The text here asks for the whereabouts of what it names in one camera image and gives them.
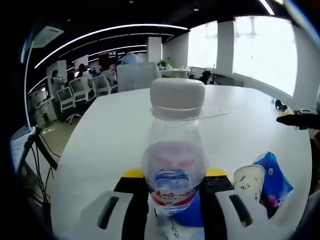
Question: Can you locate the small black device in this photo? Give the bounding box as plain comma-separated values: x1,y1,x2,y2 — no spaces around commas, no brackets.
274,98,289,110

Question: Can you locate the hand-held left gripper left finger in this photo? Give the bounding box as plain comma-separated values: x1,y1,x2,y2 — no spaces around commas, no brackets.
81,167,151,240

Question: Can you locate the green potted plant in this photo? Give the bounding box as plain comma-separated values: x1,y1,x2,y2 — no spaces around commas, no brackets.
157,58,172,70

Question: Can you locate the white background desk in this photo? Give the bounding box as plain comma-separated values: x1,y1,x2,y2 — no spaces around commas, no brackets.
159,67,191,78

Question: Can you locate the black office chair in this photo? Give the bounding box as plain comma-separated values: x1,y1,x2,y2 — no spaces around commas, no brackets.
198,70,213,85

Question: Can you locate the black laptop stand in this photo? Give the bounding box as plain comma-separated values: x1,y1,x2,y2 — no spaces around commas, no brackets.
24,127,60,171

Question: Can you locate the ceiling air conditioner vent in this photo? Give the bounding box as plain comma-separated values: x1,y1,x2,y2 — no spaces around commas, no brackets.
32,23,65,48

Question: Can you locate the white translucent partition panel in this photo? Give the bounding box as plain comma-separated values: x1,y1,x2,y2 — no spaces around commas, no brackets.
116,61,158,92

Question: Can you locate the open white laptop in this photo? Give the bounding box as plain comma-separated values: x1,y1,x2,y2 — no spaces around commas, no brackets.
9,39,38,173

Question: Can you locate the clear plastic water bottle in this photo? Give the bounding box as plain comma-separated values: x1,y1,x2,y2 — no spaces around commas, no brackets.
141,77,211,217

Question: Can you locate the blue tissue pack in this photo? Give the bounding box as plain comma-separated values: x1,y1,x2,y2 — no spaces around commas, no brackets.
252,151,294,220

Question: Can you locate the long ceiling light strip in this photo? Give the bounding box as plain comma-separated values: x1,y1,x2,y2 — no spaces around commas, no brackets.
34,23,190,68

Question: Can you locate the wet wipes pack blue lid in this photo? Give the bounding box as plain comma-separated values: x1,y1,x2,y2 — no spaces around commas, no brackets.
146,191,208,240

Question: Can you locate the white background office chair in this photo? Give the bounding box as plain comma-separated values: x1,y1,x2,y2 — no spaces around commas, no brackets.
69,77,92,101
93,74,112,97
56,88,76,112

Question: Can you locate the tangle of black cables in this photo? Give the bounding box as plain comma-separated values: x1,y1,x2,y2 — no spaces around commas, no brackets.
32,139,58,208

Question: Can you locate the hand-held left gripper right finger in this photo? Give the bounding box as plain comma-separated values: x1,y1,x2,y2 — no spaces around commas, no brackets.
198,167,271,240

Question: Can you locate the white printed paper cup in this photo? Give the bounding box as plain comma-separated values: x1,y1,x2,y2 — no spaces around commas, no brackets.
233,164,266,206

